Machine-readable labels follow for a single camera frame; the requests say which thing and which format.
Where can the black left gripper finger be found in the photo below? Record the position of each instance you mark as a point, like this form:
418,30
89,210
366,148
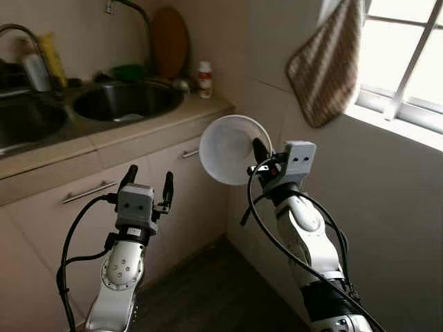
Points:
129,178
168,187

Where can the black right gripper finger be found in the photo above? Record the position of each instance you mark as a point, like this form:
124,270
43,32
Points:
260,151

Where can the round white plate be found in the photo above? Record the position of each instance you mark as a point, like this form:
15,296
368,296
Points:
228,149

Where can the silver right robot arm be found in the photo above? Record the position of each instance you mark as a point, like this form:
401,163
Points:
304,221

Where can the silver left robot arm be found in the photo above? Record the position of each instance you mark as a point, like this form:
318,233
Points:
121,270

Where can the beige kitchen base cabinet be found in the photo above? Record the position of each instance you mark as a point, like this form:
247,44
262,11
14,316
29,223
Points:
41,235

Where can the white dish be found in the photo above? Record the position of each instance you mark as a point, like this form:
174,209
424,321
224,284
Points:
129,117

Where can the stainless steel double sink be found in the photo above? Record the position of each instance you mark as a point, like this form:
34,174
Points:
124,100

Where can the white bottle with red label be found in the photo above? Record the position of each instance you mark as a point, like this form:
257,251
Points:
205,79

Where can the round shiny steel lid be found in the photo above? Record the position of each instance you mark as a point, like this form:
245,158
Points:
181,85

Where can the brown striped dish towel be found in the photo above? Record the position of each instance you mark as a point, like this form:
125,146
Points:
325,69

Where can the small green plastic bowl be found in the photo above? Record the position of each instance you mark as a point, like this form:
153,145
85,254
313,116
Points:
128,72

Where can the black sink plug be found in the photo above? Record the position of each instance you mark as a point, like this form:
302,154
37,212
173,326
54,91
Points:
104,75

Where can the chrome arched sink faucet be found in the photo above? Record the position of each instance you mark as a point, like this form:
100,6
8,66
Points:
54,79

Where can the tall grey gooseneck tap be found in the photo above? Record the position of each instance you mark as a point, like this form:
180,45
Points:
149,48

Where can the white detergent bottle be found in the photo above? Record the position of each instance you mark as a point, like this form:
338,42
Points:
34,72

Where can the round wooden cutting board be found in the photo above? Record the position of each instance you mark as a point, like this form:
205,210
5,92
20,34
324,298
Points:
171,41

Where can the yellow squeeze bottle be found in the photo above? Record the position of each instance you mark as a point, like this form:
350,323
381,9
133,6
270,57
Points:
52,59

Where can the white window security grille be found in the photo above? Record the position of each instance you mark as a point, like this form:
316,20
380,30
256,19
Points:
414,59

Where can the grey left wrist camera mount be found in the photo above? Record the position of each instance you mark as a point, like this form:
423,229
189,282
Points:
135,204

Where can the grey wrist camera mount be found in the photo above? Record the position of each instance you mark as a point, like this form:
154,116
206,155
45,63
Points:
135,204
301,162

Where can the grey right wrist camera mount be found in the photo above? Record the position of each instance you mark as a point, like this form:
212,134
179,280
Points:
301,162

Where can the grey window frame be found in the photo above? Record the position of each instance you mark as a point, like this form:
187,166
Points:
415,121

